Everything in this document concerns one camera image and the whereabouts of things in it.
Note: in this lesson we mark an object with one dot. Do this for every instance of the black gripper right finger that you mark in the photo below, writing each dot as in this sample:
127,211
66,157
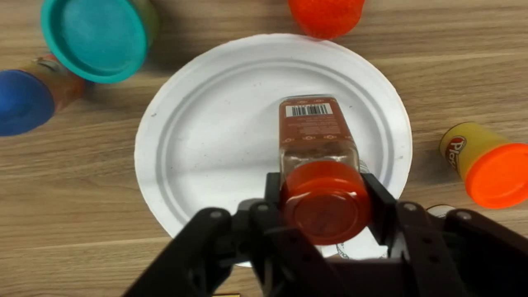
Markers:
438,253

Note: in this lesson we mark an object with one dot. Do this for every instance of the brown spice bottle orange lid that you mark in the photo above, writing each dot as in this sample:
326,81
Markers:
321,182

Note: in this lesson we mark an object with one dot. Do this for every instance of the yellow dough can orange lid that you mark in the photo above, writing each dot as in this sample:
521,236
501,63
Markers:
488,167

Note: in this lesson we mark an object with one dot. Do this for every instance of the white paper plate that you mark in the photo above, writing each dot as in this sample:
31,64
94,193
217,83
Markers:
207,142

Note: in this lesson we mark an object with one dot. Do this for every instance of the red toy strawberry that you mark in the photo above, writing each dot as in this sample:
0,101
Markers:
326,17

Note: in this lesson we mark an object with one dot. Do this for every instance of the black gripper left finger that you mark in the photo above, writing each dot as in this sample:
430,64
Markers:
231,248

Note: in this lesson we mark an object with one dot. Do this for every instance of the green dough can teal lid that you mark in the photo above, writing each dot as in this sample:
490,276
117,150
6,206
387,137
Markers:
95,38

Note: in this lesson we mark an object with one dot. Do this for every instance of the blue toy bottle colourful label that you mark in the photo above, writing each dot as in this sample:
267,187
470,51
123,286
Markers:
26,101

